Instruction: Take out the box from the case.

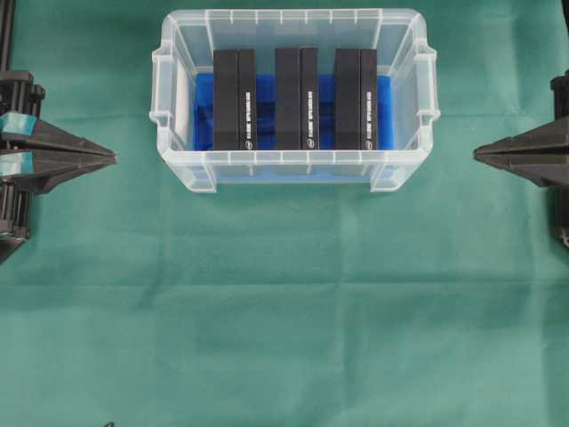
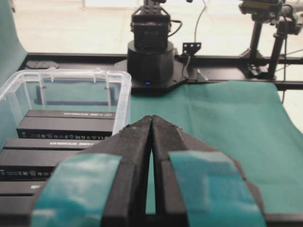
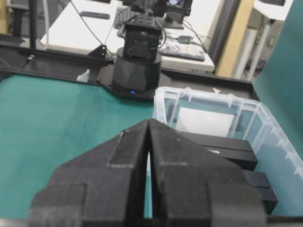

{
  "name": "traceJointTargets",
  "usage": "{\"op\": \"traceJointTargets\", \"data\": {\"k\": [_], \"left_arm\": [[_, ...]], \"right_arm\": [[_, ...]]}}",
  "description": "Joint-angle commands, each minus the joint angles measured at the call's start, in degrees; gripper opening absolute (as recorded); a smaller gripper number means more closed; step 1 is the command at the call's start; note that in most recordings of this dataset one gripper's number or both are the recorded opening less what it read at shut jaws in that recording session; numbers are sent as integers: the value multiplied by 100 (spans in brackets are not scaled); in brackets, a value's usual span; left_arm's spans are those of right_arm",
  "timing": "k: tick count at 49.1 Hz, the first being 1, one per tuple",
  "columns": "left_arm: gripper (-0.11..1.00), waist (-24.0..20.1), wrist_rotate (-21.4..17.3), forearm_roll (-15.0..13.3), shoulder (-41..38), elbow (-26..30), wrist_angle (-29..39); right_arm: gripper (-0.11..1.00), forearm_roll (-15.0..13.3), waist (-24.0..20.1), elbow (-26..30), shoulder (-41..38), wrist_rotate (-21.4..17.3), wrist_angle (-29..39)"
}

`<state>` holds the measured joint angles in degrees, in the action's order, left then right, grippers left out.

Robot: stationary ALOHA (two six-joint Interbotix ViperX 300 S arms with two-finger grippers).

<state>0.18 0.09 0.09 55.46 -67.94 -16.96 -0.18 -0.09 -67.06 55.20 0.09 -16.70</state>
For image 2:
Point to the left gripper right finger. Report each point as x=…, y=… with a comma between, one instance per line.
x=199, y=186

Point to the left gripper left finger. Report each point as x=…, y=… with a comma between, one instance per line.
x=102, y=186

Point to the black camera box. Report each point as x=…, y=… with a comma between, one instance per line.
x=16, y=202
x=66, y=125
x=35, y=159

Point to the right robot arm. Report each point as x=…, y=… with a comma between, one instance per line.
x=151, y=26

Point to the clear plastic storage case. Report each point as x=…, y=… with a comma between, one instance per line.
x=63, y=90

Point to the black tripod pole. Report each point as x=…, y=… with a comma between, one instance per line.
x=290, y=22

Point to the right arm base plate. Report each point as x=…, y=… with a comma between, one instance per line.
x=154, y=70

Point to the small black bracket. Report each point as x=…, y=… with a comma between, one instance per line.
x=191, y=48

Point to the black frame rail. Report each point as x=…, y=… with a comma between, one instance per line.
x=201, y=69

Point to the black camera stand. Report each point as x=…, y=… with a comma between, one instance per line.
x=262, y=12

